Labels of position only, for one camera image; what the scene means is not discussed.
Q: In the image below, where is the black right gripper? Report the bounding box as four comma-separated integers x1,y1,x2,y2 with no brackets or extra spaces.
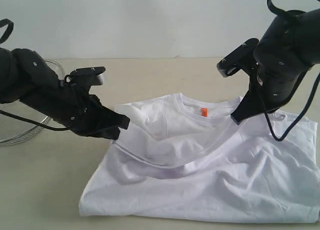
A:
230,64,307,125

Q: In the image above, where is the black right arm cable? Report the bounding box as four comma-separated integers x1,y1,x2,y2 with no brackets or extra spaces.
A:
252,0,320,142

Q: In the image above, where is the round metal mesh basket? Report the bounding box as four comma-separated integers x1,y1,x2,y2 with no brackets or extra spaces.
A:
0,59,66,148

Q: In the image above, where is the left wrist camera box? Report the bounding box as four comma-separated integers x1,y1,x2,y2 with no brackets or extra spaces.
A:
65,66,106,88

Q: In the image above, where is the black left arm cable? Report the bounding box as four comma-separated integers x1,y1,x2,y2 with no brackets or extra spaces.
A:
0,18,86,131

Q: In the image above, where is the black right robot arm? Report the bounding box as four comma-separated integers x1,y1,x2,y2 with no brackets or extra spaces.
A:
231,9,320,125

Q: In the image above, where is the white t-shirt red lettering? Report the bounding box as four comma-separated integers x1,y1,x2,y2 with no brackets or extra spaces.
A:
79,93,320,223

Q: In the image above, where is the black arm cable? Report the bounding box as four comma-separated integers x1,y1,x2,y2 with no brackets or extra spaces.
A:
0,18,86,131
252,0,320,142

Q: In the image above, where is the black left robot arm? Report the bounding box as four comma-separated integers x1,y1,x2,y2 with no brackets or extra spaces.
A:
0,48,130,140

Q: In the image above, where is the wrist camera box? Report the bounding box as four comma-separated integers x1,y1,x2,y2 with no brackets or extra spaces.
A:
65,66,106,88
216,38,259,78

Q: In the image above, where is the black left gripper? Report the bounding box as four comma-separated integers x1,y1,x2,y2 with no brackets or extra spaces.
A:
19,86,130,140

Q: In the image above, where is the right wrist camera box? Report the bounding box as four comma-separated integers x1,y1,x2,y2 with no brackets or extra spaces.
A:
216,38,259,78

